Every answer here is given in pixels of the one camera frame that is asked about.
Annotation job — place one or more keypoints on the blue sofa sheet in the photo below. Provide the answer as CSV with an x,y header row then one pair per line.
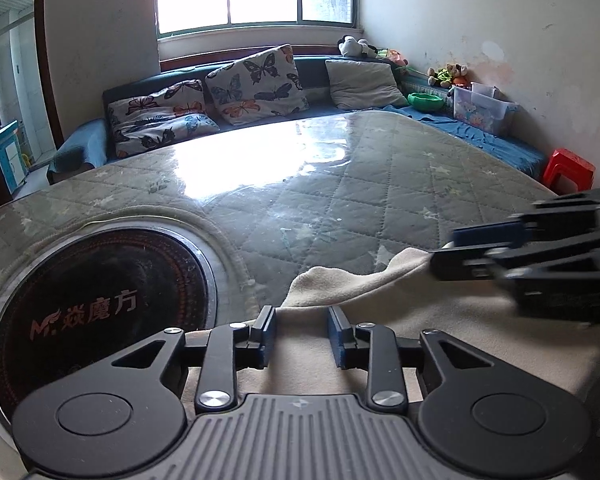
x,y
485,142

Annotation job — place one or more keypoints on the clear plastic storage box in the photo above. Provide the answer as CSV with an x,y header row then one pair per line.
x,y
480,107

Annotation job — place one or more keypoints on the brown and green plush toy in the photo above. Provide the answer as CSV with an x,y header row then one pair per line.
x,y
447,75

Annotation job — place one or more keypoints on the light blue cabinet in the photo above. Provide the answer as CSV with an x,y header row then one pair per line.
x,y
7,155

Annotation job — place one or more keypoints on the grey quilted table cover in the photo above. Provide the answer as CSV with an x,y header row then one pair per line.
x,y
355,185

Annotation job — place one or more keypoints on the cream cloth garment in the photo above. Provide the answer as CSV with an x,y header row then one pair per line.
x,y
445,320

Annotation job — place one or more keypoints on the small butterfly print pillow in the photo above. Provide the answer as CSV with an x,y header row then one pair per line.
x,y
155,120

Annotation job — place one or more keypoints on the plain grey pillow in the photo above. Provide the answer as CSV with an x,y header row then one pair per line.
x,y
362,82

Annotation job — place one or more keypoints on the round black induction cooker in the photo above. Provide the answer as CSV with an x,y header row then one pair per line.
x,y
105,270

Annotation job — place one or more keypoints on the dark brown door frame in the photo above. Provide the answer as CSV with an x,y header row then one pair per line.
x,y
47,60

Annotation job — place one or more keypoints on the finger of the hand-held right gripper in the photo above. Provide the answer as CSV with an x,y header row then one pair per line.
x,y
485,234
460,264

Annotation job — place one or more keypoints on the dark blue sofa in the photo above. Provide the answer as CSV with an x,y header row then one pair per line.
x,y
310,67

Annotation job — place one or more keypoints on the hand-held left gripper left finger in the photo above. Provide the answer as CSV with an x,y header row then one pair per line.
x,y
267,336

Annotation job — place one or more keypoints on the green plastic bowl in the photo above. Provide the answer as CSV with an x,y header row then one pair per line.
x,y
426,102

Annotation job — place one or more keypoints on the red plastic stool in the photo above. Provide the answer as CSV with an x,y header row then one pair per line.
x,y
570,166

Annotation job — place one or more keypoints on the large butterfly print pillow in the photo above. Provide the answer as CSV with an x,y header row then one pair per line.
x,y
257,85

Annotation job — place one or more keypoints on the panda plush toy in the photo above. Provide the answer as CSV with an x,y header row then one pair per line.
x,y
355,46

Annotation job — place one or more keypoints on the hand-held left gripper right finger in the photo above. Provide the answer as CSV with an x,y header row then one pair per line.
x,y
336,341

